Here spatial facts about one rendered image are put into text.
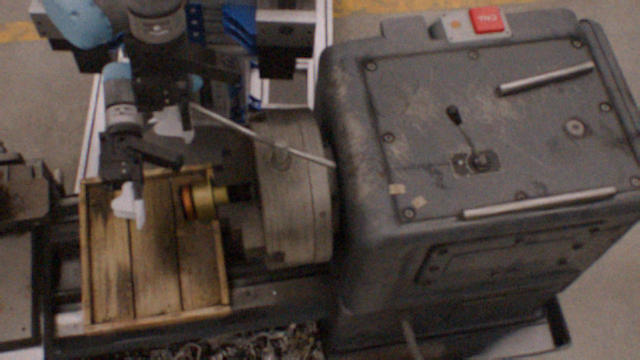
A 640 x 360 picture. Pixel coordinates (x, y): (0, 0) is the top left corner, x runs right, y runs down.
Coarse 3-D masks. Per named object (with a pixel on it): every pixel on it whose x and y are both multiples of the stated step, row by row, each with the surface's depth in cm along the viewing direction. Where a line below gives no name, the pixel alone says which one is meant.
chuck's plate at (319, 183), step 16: (304, 112) 141; (304, 128) 136; (304, 144) 134; (320, 144) 134; (320, 176) 132; (320, 192) 132; (320, 208) 133; (320, 224) 134; (320, 240) 136; (320, 256) 141
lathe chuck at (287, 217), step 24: (264, 120) 138; (288, 120) 138; (264, 144) 134; (288, 144) 134; (264, 168) 132; (288, 168) 132; (264, 192) 131; (288, 192) 132; (264, 216) 132; (288, 216) 132; (312, 216) 133; (288, 240) 135; (312, 240) 136; (288, 264) 142
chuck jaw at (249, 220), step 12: (228, 204) 142; (240, 204) 142; (252, 204) 142; (228, 216) 141; (240, 216) 141; (252, 216) 141; (240, 228) 139; (252, 228) 139; (252, 240) 138; (264, 240) 138; (252, 252) 139; (264, 252) 139; (276, 252) 137
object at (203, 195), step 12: (204, 180) 143; (180, 192) 142; (192, 192) 142; (204, 192) 141; (216, 192) 143; (192, 204) 142; (204, 204) 141; (216, 204) 143; (192, 216) 143; (204, 216) 143; (216, 216) 143
